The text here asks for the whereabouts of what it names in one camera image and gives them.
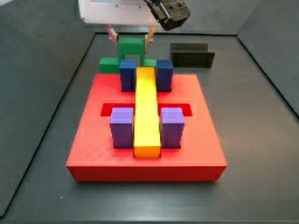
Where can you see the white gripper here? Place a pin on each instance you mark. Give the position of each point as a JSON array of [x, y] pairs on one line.
[[118, 12]]

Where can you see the green arch block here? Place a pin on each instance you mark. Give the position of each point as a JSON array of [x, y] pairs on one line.
[[127, 46]]

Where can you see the red board base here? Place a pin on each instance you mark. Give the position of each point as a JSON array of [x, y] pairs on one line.
[[95, 161]]

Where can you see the blue arch block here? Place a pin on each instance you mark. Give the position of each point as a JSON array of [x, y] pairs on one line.
[[163, 72]]

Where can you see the purple arch block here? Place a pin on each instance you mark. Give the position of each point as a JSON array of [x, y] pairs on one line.
[[171, 128]]

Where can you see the yellow long bar block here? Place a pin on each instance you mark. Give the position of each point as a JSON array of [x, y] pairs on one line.
[[147, 132]]

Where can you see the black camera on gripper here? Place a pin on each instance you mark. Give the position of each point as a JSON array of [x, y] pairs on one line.
[[170, 12]]

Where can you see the black angled bracket holder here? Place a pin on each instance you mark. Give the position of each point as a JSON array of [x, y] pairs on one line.
[[191, 55]]

